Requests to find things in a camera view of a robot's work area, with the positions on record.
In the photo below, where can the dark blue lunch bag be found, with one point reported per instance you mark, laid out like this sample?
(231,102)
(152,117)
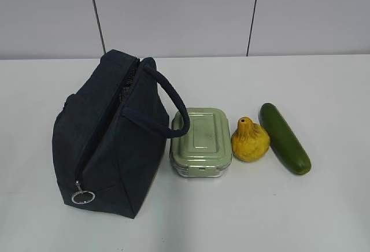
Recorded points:
(109,138)

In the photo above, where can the green lid glass container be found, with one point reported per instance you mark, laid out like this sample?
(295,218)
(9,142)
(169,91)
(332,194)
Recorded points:
(205,150)

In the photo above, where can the yellow pear shaped fruit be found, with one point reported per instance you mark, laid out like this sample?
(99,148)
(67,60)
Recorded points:
(250,141)

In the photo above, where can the green cucumber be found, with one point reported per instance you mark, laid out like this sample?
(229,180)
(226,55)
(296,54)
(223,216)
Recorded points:
(284,142)

